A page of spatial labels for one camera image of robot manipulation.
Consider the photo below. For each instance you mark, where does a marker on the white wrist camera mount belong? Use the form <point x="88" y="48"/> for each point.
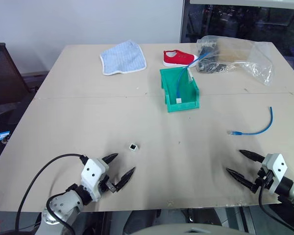
<point x="276" y="165"/>
<point x="93" y="171"/>

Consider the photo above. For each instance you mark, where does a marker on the clear plastic bag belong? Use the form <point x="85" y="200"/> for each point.
<point x="257" y="56"/>

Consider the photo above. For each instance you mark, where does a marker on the black mesh office chair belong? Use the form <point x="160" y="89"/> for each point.
<point x="2" y="76"/>

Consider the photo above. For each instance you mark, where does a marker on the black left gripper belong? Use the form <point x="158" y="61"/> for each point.
<point x="107" y="185"/>

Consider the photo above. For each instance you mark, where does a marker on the dark glass window panel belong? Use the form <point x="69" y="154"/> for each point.
<point x="242" y="19"/>

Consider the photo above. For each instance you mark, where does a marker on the blue striped cloth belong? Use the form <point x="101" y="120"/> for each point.
<point x="125" y="57"/>

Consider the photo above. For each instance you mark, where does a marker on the blue and white card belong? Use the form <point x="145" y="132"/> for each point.
<point x="2" y="136"/>

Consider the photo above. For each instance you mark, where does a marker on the dark parts inside bag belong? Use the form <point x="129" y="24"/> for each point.
<point x="208" y="64"/>

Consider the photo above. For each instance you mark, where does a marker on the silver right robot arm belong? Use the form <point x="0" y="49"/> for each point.
<point x="292" y="189"/>

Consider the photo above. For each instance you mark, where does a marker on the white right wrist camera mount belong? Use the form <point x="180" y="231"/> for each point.
<point x="276" y="165"/>

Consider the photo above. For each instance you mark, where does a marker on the red slip-on shoe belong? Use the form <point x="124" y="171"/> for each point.
<point x="178" y="58"/>

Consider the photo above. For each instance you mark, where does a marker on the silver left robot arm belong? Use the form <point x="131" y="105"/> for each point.
<point x="63" y="204"/>

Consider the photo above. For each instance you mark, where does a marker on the green plastic bin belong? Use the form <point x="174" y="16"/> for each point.
<point x="183" y="106"/>

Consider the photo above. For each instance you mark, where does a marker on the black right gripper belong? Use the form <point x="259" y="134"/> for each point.
<point x="261" y="181"/>

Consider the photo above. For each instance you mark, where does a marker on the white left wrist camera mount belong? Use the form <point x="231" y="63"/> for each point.
<point x="93" y="171"/>

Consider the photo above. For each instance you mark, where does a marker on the small white black cube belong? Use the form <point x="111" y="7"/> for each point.
<point x="133" y="146"/>

